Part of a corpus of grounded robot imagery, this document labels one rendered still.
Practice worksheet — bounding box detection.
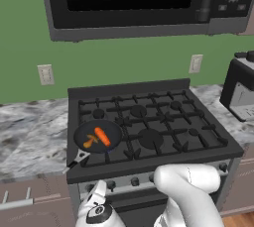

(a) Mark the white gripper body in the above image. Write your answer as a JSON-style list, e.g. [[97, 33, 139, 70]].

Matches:
[[86, 179, 109, 207]]

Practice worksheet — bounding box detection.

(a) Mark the brown mushroom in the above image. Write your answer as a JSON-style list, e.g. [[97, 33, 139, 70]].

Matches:
[[82, 134, 99, 150]]

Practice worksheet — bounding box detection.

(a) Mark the black frying pan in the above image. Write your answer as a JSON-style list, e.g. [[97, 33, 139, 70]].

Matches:
[[63, 119, 124, 174]]

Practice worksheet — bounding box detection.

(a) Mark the orange carrot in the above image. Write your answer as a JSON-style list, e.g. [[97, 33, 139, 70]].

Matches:
[[93, 126, 112, 148]]

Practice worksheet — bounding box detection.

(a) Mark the black oven door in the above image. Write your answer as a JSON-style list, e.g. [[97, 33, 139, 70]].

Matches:
[[104, 189, 171, 227]]

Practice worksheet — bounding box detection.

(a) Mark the taupe drawer front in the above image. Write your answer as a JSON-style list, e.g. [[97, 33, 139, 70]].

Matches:
[[0, 174, 74, 227]]

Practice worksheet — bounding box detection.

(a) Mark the black gas stove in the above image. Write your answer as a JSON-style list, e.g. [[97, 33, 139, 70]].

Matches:
[[65, 77, 245, 227]]

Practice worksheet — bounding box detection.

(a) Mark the taupe cupboard run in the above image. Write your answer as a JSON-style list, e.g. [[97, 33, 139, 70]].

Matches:
[[220, 143, 254, 218]]

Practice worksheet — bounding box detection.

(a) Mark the black silver toaster oven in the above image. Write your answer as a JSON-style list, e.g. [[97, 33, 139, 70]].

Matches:
[[219, 50, 254, 123]]

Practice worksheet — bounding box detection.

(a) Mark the grey black microwave oven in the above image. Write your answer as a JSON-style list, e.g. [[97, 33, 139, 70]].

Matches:
[[39, 0, 254, 43]]

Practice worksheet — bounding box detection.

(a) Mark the silver drawer handle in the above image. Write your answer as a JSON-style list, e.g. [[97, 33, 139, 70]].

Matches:
[[0, 198, 35, 212]]

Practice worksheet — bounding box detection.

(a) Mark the white wall outlet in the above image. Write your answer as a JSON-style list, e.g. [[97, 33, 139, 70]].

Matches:
[[189, 54, 204, 75], [37, 63, 56, 86]]

